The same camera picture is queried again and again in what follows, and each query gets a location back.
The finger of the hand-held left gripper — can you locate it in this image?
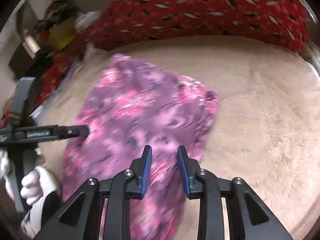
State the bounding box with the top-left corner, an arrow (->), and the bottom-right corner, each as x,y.
15,124 -> 90,143

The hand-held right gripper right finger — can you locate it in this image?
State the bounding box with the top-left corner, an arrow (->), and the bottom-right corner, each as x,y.
177,145 -> 293,240

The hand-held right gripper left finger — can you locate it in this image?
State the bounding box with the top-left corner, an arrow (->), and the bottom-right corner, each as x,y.
32,144 -> 153,240

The purple floral garment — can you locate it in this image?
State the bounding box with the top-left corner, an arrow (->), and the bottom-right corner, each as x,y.
60,54 -> 219,240

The person's left hand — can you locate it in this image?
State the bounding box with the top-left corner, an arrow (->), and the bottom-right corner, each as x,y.
0,151 -> 60,232

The red printed cloth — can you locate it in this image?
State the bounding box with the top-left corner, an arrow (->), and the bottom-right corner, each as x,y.
35,52 -> 75,108

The pile of clutter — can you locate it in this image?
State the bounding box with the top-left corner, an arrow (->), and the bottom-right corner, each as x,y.
10,0 -> 78,78

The beige fleece blanket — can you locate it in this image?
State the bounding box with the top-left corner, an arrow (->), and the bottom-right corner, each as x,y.
32,36 -> 320,235

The white crumpled cloth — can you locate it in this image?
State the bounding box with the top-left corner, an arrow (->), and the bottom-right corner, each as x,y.
74,11 -> 101,30

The red patterned blanket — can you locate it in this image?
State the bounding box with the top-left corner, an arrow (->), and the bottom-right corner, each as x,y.
89,0 -> 309,53

